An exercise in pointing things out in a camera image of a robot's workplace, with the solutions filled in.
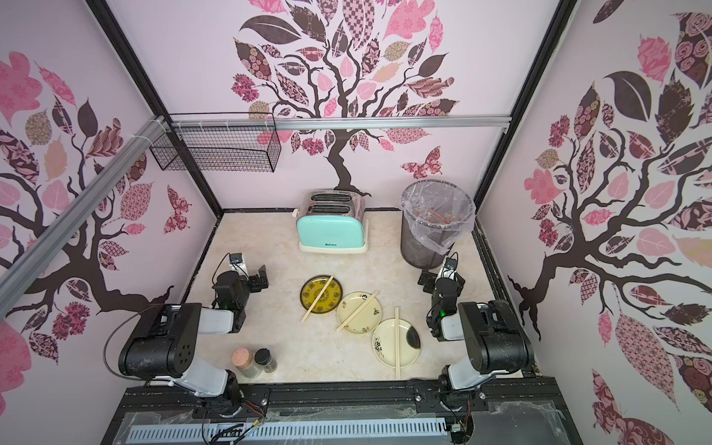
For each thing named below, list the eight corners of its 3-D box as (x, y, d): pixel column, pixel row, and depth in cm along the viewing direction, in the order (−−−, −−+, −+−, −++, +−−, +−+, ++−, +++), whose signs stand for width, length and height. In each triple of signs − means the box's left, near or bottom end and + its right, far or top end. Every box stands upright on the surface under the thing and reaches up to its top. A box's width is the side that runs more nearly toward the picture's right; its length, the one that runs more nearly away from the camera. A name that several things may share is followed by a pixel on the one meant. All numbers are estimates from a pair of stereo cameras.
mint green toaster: (300, 255, 107) (290, 225, 93) (309, 207, 124) (302, 176, 110) (367, 255, 107) (368, 225, 93) (367, 207, 124) (367, 176, 110)
